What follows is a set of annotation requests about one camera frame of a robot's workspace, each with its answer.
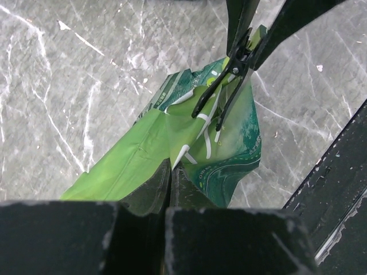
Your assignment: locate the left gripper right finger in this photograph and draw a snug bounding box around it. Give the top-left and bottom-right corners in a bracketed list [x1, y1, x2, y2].
[165, 167, 318, 274]

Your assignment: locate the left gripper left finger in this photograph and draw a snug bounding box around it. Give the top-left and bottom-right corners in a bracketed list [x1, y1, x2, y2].
[1, 159, 171, 274]

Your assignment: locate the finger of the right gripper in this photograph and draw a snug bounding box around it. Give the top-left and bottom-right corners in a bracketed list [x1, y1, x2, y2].
[250, 0, 342, 70]
[226, 0, 260, 57]

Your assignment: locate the green litter bag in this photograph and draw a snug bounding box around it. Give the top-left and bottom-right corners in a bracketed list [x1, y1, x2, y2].
[61, 58, 261, 207]

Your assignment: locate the black bag clip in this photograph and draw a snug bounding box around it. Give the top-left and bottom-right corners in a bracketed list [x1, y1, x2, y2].
[192, 27, 254, 131]

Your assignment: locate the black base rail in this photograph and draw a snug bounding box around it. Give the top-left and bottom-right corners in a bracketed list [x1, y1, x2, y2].
[284, 103, 366, 274]

